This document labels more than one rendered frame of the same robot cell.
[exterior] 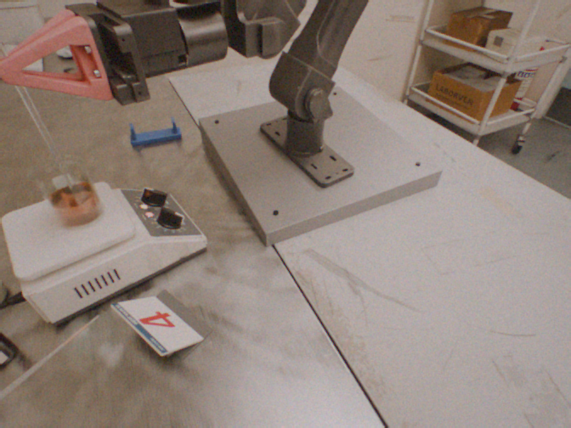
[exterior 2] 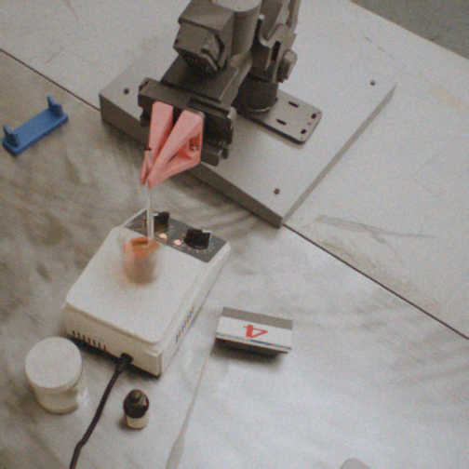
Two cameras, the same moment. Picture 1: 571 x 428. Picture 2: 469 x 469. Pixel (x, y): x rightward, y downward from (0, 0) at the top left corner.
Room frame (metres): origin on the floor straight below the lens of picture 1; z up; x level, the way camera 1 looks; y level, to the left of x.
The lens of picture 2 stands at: (-0.10, 0.40, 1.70)
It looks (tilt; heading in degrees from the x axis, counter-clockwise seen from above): 55 degrees down; 326
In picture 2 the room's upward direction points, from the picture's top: 7 degrees clockwise
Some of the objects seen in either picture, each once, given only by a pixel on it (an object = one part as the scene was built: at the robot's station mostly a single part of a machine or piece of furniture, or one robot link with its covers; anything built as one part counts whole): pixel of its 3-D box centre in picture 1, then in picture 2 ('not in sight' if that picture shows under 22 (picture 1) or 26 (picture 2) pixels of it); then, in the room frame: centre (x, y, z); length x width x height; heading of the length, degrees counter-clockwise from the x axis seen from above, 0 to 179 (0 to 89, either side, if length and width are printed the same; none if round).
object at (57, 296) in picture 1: (105, 239); (147, 284); (0.31, 0.23, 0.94); 0.22 x 0.13 x 0.08; 128
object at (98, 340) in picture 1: (91, 336); (205, 368); (0.19, 0.21, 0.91); 0.06 x 0.06 x 0.02
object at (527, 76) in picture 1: (522, 75); not in sight; (2.64, -1.76, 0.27); 0.16 x 0.14 x 0.53; 116
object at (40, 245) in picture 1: (69, 224); (135, 283); (0.29, 0.25, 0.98); 0.12 x 0.12 x 0.01; 38
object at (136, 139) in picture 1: (155, 131); (33, 123); (0.64, 0.27, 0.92); 0.10 x 0.03 x 0.04; 111
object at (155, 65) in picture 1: (139, 47); (196, 102); (0.37, 0.15, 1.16); 0.10 x 0.07 x 0.07; 39
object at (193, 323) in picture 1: (163, 318); (255, 328); (0.21, 0.14, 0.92); 0.09 x 0.06 x 0.04; 52
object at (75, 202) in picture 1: (72, 193); (144, 252); (0.30, 0.24, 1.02); 0.06 x 0.05 x 0.08; 72
